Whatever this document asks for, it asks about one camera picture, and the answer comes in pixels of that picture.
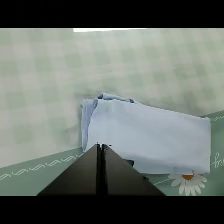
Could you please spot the light blue shirt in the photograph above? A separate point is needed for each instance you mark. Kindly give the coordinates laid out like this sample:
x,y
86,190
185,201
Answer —
x,y
146,136

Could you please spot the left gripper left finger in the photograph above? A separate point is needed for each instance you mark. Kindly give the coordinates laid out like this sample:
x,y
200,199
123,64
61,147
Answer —
x,y
80,178

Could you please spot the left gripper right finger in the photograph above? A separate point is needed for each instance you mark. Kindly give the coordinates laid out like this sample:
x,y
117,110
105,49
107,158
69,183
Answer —
x,y
125,178

